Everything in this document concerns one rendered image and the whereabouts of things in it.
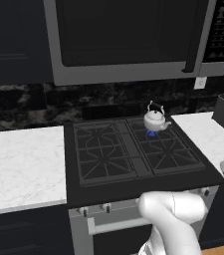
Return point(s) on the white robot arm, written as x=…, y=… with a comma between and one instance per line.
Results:
x=173, y=215

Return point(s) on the silver stove knob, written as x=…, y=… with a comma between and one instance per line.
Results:
x=107, y=208
x=82, y=210
x=137, y=201
x=205, y=191

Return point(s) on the black stove grate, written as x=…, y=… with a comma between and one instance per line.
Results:
x=102, y=151
x=163, y=146

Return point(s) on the blue burner flame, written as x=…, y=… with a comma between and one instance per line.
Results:
x=151, y=133

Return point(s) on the black and silver stove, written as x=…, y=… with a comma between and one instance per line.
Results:
x=116, y=186

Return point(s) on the dark base cupboard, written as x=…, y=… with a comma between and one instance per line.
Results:
x=24, y=232
x=221, y=215

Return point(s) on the white kettle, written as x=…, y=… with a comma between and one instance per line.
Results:
x=155, y=122

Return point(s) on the dark oven door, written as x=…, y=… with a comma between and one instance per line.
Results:
x=120, y=242

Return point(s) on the silver microwave oven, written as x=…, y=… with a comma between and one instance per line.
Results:
x=130, y=71

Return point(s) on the microwave door with dark window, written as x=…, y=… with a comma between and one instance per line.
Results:
x=123, y=33

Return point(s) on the white wall socket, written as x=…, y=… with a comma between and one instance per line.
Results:
x=200, y=83

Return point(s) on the dark wall cupboard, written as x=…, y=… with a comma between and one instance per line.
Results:
x=15, y=40

